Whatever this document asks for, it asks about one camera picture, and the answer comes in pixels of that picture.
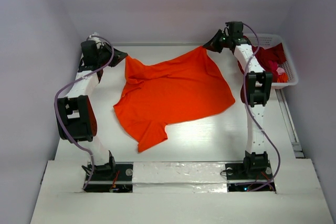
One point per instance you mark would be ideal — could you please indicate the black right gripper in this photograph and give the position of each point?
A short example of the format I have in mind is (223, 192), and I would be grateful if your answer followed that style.
(219, 41)

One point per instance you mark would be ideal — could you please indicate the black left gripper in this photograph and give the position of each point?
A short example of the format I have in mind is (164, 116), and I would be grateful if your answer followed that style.
(118, 56)

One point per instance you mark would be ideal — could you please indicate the orange t shirt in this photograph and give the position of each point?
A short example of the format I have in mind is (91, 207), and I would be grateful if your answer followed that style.
(186, 88)

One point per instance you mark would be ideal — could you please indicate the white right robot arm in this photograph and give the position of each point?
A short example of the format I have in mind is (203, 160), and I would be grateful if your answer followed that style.
(255, 94)

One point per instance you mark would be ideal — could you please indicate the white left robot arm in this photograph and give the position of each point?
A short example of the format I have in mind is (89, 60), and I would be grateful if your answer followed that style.
(74, 113)

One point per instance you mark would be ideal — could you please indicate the white plastic basket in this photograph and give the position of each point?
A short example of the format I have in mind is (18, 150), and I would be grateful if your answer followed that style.
(270, 40)

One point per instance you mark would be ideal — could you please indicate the dark red t shirt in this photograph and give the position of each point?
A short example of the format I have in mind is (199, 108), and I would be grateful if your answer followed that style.
(275, 53)

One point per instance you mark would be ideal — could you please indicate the pink cloth in basket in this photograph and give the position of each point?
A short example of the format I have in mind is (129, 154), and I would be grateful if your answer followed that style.
(275, 69)

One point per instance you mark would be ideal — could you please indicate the small orange cloth in basket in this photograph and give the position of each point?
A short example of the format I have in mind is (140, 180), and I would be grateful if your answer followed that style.
(282, 78)

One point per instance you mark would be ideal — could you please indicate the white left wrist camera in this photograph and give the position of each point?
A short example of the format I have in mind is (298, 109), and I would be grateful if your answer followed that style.
(94, 35)

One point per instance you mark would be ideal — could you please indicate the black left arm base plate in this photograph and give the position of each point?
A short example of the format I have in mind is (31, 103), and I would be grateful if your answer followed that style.
(106, 180)

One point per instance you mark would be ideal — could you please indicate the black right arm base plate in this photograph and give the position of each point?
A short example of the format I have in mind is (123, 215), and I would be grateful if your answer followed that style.
(240, 181)

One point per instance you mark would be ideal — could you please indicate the metal rail right table edge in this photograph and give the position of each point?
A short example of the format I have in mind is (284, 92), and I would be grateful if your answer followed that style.
(295, 143)

